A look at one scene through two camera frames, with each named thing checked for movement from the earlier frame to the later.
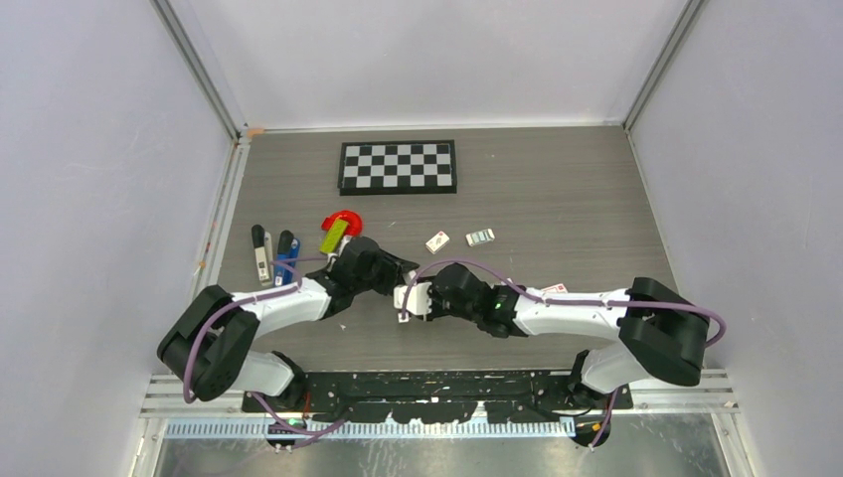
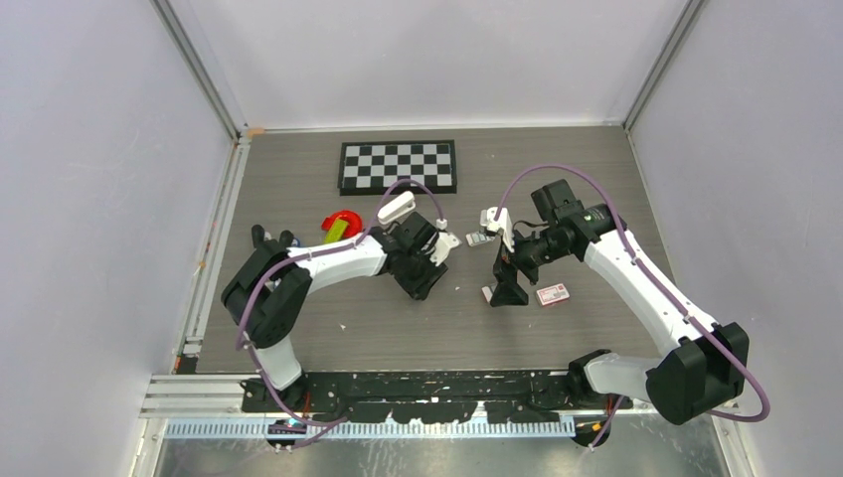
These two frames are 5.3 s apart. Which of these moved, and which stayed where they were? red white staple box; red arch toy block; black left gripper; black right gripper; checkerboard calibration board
Moved: black left gripper; black right gripper
Stayed: checkerboard calibration board; red white staple box; red arch toy block
